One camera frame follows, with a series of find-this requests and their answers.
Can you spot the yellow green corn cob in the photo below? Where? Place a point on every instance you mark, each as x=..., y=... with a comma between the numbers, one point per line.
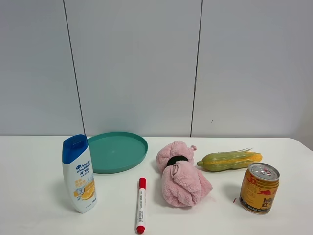
x=221, y=161

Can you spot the black elastic hair band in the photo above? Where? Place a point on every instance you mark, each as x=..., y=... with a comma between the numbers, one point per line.
x=175, y=159

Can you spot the white blue shampoo bottle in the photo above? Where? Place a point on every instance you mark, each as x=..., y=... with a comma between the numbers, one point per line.
x=78, y=173

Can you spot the red white marker pen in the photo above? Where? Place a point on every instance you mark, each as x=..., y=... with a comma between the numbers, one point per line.
x=141, y=207

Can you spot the pink fluffy towel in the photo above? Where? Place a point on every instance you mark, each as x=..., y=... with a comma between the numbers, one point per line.
x=183, y=185

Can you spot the gold Red Bull can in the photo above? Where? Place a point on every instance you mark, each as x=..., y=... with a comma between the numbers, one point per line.
x=259, y=187

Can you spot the teal round plastic plate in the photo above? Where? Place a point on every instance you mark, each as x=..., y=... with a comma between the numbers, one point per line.
x=115, y=152

